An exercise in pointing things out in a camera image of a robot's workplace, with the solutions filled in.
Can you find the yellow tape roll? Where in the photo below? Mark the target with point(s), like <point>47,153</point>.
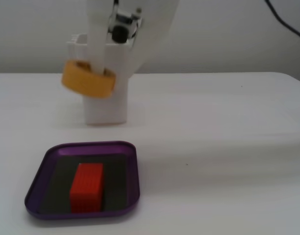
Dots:
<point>86,85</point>

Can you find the purple metal tray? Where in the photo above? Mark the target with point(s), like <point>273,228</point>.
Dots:
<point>91,147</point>

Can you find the white plastic pen holder box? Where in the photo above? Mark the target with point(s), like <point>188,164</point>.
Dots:
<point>105,110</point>

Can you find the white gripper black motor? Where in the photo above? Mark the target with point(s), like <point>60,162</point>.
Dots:
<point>98,46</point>

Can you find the red ridged block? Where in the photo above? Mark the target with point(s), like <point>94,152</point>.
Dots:
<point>87,186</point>

